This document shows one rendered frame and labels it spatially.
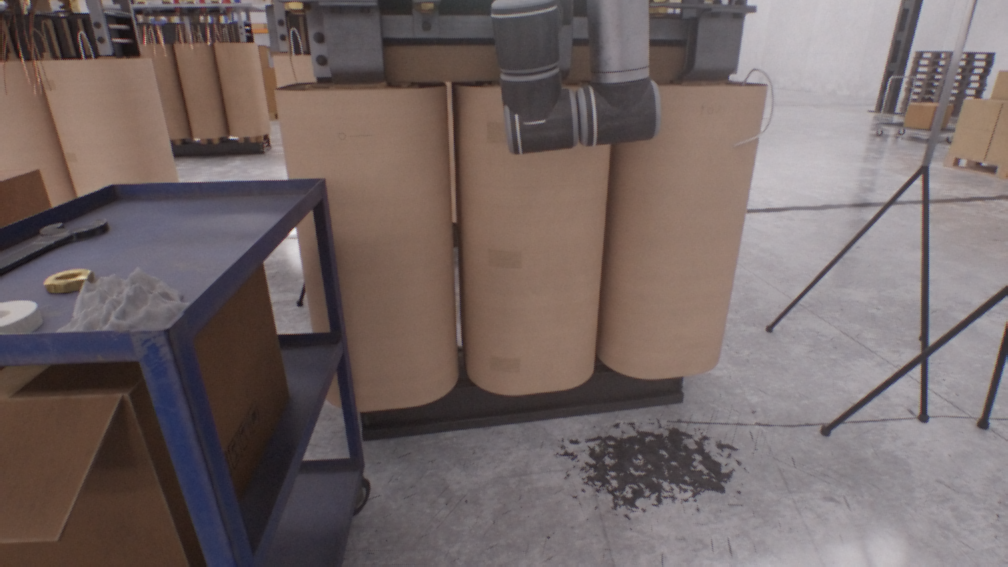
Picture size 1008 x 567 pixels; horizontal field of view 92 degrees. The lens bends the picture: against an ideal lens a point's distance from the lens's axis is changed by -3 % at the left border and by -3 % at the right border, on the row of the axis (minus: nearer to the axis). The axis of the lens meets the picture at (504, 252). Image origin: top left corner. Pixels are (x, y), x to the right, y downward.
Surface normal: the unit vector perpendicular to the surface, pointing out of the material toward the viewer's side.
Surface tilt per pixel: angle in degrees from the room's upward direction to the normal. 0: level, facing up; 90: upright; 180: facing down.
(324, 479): 0
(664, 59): 90
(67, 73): 90
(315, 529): 0
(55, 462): 26
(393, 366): 90
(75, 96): 90
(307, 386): 0
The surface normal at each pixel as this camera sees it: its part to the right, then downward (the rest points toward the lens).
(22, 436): 0.04, -0.68
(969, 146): -0.98, 0.07
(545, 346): 0.17, 0.37
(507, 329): -0.07, 0.36
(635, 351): -0.45, 0.33
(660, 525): 0.00, -0.93
